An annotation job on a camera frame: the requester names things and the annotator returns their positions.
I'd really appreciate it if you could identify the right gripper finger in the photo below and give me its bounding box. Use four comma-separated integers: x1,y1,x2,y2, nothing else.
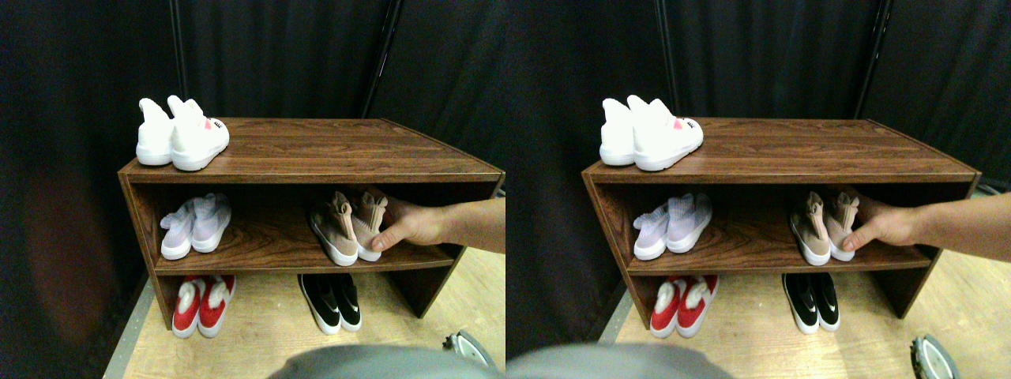
442,330,502,374
910,334,962,379

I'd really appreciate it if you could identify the tan shoe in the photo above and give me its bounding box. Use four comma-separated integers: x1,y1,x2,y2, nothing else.
790,191,832,267
824,189,861,262
309,191,360,267
351,187,389,263

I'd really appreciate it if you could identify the person's hand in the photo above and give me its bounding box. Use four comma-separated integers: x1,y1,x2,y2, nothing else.
370,196,449,254
842,192,926,254

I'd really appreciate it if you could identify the black shoe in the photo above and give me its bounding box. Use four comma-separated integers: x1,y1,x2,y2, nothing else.
329,273,363,332
810,272,841,332
782,273,821,335
298,274,342,336

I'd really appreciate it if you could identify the red shoe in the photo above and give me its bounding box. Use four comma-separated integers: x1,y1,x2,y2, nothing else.
172,276,208,340
197,275,236,339
675,275,720,339
650,277,686,340

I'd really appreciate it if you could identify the lilac shoe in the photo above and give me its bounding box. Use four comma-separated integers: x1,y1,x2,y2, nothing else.
633,202,671,261
160,199,198,261
191,193,232,254
666,193,713,254

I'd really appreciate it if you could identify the white shoe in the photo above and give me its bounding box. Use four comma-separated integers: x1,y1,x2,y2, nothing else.
167,95,231,172
627,95,705,172
599,98,637,167
136,98,176,167

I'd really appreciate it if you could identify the brown shoe rack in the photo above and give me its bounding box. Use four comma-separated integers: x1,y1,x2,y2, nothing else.
581,117,983,331
118,117,506,332

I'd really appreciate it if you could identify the black curtain stand pole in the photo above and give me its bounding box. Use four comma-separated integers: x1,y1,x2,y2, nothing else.
360,0,405,119
851,0,893,119
169,0,188,100

